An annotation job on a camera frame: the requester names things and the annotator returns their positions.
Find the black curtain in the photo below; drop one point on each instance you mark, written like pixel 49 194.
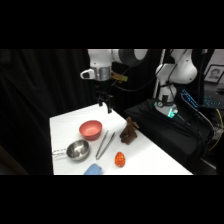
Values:
pixel 36 100

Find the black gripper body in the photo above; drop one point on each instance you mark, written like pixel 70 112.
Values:
pixel 102 89

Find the small green light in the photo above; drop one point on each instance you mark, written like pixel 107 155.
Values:
pixel 171 113

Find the metal tongs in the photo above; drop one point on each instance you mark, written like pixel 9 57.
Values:
pixel 102 147

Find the pink bowl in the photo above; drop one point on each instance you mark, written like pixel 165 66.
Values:
pixel 90 129

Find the blue lit device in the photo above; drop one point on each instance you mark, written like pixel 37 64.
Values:
pixel 189 99

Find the black covered robot stand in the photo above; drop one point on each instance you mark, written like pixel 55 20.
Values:
pixel 160 131

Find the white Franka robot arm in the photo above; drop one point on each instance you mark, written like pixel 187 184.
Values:
pixel 100 60

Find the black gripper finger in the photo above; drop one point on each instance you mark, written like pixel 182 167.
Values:
pixel 101 102
pixel 109 107

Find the framed portrait picture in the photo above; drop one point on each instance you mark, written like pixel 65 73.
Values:
pixel 214 73

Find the brown plush toy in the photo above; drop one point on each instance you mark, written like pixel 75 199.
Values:
pixel 129 132

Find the red textured ball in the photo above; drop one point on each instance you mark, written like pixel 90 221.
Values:
pixel 120 159

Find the blue cloth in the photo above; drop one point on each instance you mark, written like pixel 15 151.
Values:
pixel 93 169

